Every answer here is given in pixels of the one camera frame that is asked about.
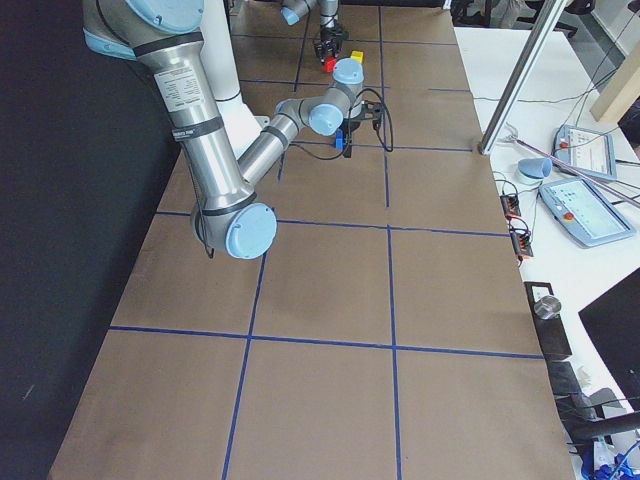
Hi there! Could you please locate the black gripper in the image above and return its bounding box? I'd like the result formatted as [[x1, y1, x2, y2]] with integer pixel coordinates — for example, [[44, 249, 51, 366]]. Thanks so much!
[[341, 100, 384, 158], [313, 25, 349, 59]]

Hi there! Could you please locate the blue wooden cube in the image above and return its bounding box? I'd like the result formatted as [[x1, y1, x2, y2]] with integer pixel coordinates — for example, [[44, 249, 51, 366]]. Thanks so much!
[[335, 130, 348, 151]]

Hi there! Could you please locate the red wooden cube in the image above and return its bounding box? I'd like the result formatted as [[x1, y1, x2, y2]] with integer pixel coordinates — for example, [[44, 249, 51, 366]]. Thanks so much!
[[323, 58, 337, 72]]

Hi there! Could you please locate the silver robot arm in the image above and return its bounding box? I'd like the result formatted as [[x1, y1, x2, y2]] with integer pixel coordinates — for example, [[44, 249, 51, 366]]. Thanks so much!
[[280, 0, 349, 64], [83, 1, 386, 259]]

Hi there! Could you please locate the yellow wooden cube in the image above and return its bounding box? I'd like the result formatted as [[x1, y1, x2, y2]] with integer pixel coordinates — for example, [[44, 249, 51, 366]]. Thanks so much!
[[350, 50, 364, 63]]

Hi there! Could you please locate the long grabber stick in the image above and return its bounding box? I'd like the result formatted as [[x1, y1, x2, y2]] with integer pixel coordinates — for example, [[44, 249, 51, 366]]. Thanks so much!
[[503, 123, 640, 208]]

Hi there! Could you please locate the orange black connector board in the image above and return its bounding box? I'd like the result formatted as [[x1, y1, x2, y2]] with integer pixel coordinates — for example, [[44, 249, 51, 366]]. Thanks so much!
[[500, 193, 521, 219]]

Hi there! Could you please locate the near teach pendant tablet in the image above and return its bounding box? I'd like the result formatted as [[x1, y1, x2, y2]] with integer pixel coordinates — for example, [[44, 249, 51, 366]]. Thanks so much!
[[539, 178, 636, 248]]

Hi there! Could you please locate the teach pendant tablet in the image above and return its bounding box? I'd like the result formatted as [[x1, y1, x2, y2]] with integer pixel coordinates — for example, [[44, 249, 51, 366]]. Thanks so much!
[[553, 125, 617, 181], [539, 178, 636, 248]]

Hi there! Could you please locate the far teach pendant tablet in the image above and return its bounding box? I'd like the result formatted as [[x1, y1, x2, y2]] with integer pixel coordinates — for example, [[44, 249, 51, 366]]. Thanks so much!
[[553, 125, 617, 181]]

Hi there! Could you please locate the metal cup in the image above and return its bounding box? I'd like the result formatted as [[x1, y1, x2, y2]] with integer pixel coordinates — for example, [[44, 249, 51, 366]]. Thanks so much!
[[533, 295, 562, 320]]

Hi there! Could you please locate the black monitor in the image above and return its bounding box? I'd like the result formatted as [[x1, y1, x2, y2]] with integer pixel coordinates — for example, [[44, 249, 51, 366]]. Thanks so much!
[[579, 269, 639, 409]]

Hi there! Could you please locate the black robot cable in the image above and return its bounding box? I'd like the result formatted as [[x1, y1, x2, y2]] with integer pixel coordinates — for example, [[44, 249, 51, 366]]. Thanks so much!
[[292, 87, 395, 161]]

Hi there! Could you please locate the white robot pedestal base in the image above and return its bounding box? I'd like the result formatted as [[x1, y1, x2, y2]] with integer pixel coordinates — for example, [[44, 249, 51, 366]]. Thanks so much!
[[200, 0, 262, 158]]

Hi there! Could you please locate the aluminium frame post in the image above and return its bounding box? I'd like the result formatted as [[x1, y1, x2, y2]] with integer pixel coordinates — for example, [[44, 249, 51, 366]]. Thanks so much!
[[478, 0, 566, 155]]

